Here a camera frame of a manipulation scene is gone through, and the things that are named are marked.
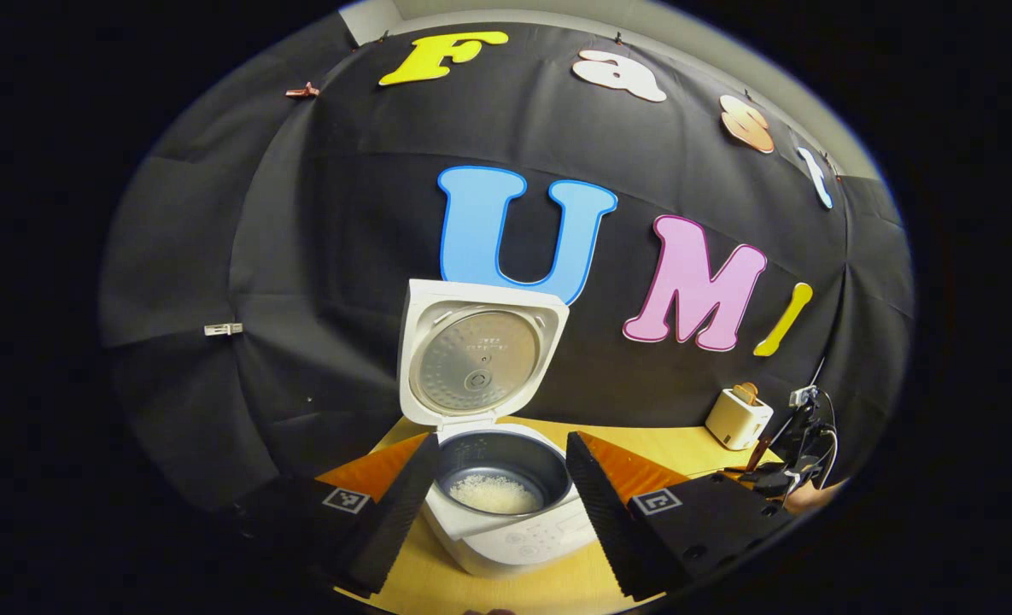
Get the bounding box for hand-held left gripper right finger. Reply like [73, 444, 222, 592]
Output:
[564, 431, 802, 602]

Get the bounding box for white rice heap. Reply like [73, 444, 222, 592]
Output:
[449, 474, 542, 516]

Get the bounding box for black backdrop cloth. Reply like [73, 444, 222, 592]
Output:
[98, 9, 915, 513]

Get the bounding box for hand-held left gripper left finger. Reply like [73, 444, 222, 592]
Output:
[232, 433, 442, 598]

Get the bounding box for white toaster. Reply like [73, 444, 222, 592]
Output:
[705, 389, 775, 452]

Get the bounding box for white rice cooker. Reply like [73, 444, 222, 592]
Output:
[397, 278, 600, 580]

